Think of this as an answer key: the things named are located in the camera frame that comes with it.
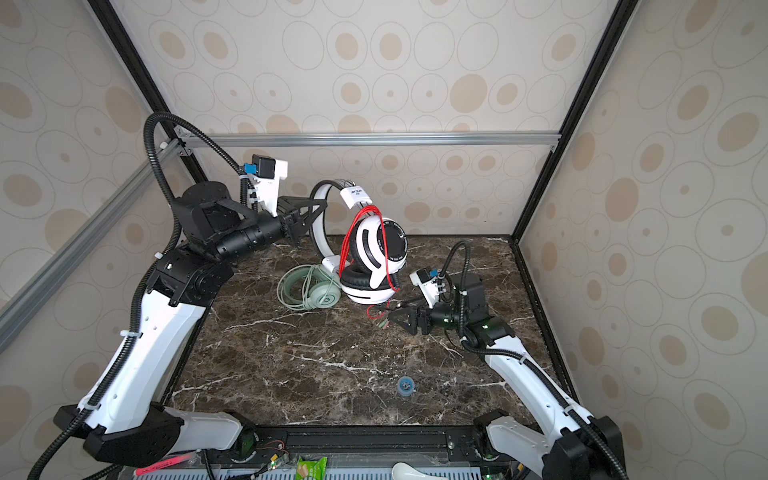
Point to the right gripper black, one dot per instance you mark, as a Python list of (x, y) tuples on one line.
[(416, 314)]

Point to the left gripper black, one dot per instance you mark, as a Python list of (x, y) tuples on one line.
[(294, 222)]

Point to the mint green headphones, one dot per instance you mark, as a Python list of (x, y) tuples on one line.
[(308, 287)]

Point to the white black red headphones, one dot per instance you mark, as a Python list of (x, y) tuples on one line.
[(373, 251)]

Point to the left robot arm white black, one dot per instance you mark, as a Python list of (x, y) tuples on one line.
[(119, 420)]

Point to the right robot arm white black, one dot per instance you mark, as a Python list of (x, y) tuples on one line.
[(569, 442)]

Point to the small blue tape roll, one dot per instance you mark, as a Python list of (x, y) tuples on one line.
[(405, 386)]

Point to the white spoon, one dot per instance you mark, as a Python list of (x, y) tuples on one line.
[(404, 471)]

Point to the green snack packet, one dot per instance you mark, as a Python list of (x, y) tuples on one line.
[(311, 469)]

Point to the pink marker pen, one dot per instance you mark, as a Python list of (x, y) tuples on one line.
[(164, 464)]

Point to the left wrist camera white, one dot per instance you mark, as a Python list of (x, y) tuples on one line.
[(264, 175)]

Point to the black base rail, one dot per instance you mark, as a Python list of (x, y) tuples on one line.
[(353, 452)]

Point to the black vertical frame post left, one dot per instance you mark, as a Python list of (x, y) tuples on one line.
[(107, 18)]

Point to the black vertical frame post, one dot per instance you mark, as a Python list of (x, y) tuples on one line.
[(606, 47), (107, 18)]

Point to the horizontal aluminium rail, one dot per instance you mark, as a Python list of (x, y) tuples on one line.
[(387, 139)]

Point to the diagonal aluminium rail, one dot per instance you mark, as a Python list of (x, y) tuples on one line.
[(25, 305)]

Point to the black vertical frame post right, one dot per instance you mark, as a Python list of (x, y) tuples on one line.
[(606, 47)]

